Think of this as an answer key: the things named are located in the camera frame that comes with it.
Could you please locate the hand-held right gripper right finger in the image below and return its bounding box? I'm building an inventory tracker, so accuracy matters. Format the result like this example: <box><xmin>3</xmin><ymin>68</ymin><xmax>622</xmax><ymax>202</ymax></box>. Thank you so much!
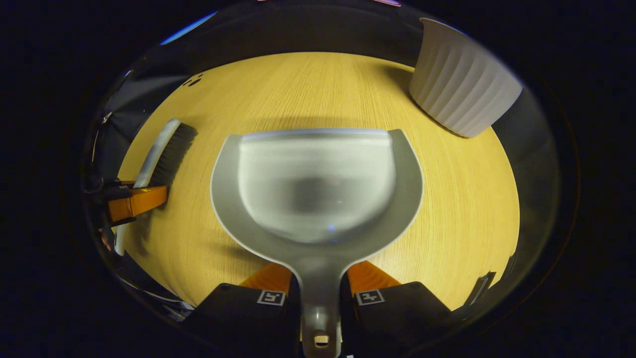
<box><xmin>340</xmin><ymin>260</ymin><xmax>453</xmax><ymax>356</ymax></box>

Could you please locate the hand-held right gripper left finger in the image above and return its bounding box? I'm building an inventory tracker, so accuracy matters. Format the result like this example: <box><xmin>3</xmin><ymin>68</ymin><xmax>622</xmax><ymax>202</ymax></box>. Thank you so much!
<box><xmin>191</xmin><ymin>263</ymin><xmax>301</xmax><ymax>356</ymax></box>

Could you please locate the small white broom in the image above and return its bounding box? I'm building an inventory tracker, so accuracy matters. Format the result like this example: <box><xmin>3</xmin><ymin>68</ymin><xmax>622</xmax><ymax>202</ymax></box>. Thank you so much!
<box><xmin>114</xmin><ymin>118</ymin><xmax>198</xmax><ymax>257</ymax></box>

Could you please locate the white dustpan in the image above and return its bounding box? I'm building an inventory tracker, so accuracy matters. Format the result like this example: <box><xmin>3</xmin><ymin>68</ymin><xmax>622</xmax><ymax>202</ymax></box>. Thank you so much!
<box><xmin>210</xmin><ymin>128</ymin><xmax>424</xmax><ymax>358</ymax></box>

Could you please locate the white ribbed garbage bin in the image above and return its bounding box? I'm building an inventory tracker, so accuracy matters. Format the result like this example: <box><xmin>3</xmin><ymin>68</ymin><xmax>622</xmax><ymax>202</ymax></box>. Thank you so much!
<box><xmin>408</xmin><ymin>18</ymin><xmax>524</xmax><ymax>139</ymax></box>

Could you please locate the wooden desktop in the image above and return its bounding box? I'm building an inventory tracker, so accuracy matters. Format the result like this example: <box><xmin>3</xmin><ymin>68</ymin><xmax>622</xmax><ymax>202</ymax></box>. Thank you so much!
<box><xmin>117</xmin><ymin>51</ymin><xmax>521</xmax><ymax>311</ymax></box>

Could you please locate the black table edge clamp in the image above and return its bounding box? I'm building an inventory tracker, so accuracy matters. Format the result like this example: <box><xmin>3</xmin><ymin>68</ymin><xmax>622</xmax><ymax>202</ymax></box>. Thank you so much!
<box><xmin>465</xmin><ymin>271</ymin><xmax>496</xmax><ymax>305</ymax></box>

